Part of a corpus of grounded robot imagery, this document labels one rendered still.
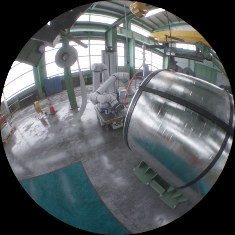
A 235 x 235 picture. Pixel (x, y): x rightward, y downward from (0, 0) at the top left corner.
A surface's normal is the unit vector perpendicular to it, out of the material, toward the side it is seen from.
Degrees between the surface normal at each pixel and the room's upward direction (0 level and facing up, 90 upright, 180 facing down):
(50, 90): 90
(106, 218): 0
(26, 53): 90
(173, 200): 0
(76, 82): 90
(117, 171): 0
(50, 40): 90
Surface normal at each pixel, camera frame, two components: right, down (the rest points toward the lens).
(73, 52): 0.15, 0.53
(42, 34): 0.55, 0.44
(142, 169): -0.03, -0.84
